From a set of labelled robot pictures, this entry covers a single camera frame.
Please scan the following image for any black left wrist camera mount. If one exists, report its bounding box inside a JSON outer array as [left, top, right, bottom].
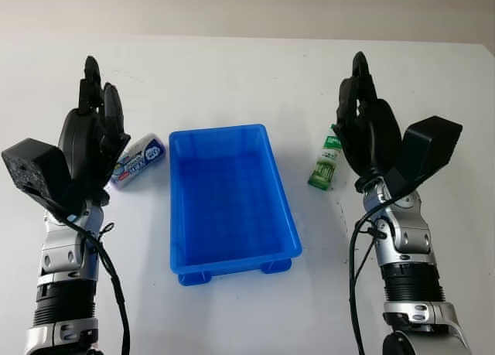
[[0, 137, 73, 217]]

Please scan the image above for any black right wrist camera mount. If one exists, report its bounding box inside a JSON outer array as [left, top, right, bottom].
[[381, 115, 464, 194]]

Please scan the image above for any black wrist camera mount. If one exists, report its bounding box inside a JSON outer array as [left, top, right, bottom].
[[381, 115, 464, 194], [0, 137, 73, 217]]

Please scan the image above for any white blue gum bottle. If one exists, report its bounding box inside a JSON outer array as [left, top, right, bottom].
[[109, 132, 167, 190]]

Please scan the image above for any green toothpaste box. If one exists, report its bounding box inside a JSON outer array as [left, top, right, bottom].
[[307, 123, 343, 192]]

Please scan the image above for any blue plastic tray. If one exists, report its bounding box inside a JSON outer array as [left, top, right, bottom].
[[168, 123, 303, 287]]

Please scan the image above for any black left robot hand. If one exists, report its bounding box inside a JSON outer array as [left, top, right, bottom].
[[58, 55, 132, 208]]

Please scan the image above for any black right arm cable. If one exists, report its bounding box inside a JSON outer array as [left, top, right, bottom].
[[347, 179, 423, 355]]

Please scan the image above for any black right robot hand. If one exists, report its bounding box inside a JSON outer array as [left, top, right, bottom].
[[333, 51, 403, 190]]

